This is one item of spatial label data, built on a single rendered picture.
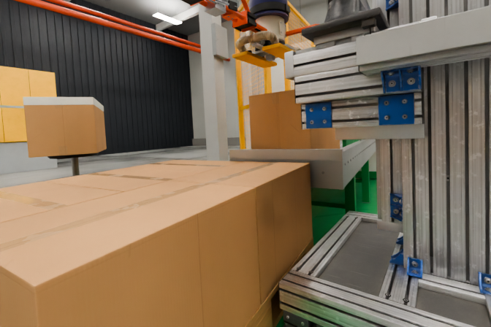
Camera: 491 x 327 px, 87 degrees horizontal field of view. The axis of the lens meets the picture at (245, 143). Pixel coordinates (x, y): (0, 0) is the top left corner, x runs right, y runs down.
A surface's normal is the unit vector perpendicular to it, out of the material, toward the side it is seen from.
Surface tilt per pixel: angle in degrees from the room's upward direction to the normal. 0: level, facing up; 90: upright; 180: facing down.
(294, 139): 90
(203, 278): 90
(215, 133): 90
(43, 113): 90
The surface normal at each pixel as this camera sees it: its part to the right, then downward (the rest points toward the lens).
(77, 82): 0.81, -0.01
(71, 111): 0.39, 0.03
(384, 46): -0.59, 0.07
